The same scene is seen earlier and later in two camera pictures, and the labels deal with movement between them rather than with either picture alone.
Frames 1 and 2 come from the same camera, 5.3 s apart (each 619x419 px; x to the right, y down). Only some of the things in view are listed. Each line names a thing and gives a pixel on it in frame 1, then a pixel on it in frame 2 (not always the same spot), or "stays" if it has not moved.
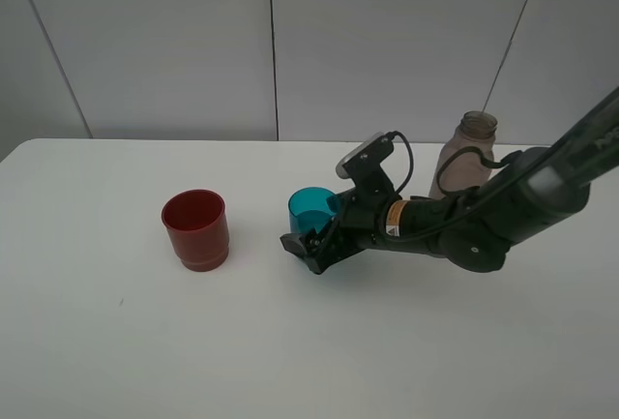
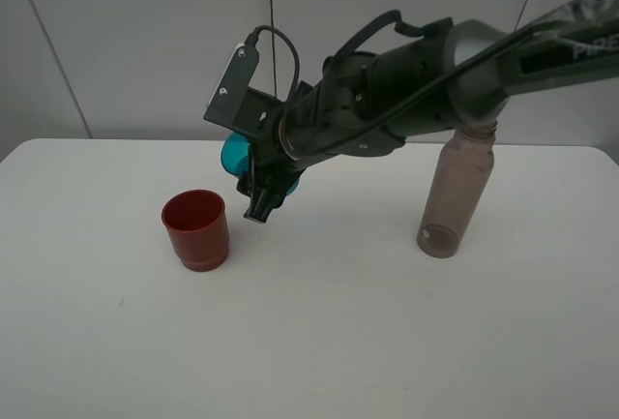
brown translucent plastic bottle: [466, 158] stays
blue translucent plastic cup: [309, 209] -> [235, 158]
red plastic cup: [197, 223] stays
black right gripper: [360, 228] -> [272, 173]
